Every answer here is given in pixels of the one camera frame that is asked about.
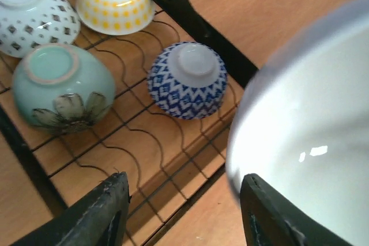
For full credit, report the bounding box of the blue yellow floral bowl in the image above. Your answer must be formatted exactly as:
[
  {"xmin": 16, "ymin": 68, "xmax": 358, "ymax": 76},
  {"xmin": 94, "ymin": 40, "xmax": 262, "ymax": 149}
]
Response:
[{"xmin": 76, "ymin": 0, "xmax": 155, "ymax": 36}]

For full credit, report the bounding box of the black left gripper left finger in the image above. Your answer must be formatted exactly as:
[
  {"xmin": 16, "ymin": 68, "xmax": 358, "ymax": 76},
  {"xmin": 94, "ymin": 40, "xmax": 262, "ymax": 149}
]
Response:
[{"xmin": 13, "ymin": 172, "xmax": 131, "ymax": 246}]

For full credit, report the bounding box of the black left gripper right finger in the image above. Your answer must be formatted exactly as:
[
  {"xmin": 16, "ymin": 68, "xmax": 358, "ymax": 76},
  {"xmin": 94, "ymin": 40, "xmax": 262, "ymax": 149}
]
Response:
[{"xmin": 240, "ymin": 174, "xmax": 337, "ymax": 245}]

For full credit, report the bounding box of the red patterned bowl blue outside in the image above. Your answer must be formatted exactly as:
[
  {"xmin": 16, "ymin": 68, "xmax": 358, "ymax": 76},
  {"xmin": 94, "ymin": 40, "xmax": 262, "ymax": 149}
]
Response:
[{"xmin": 147, "ymin": 41, "xmax": 228, "ymax": 120}]

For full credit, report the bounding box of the plain white bowl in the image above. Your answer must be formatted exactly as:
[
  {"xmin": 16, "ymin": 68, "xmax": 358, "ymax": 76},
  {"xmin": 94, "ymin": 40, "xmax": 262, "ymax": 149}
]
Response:
[{"xmin": 225, "ymin": 0, "xmax": 368, "ymax": 245}]

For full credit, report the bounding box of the celadon green bowl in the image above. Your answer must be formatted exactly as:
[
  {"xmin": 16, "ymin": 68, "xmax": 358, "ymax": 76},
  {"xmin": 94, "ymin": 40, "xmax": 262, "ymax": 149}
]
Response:
[{"xmin": 12, "ymin": 43, "xmax": 116, "ymax": 134}]

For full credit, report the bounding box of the red patterned bowl dotted outside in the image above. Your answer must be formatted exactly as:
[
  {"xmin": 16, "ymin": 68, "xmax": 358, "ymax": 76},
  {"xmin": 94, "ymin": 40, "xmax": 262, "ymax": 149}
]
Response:
[{"xmin": 1, "ymin": 0, "xmax": 80, "ymax": 58}]

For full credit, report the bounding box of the black wire dish rack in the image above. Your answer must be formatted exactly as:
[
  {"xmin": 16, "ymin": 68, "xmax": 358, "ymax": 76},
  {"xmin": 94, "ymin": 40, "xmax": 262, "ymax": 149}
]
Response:
[{"xmin": 1, "ymin": 7, "xmax": 245, "ymax": 245}]

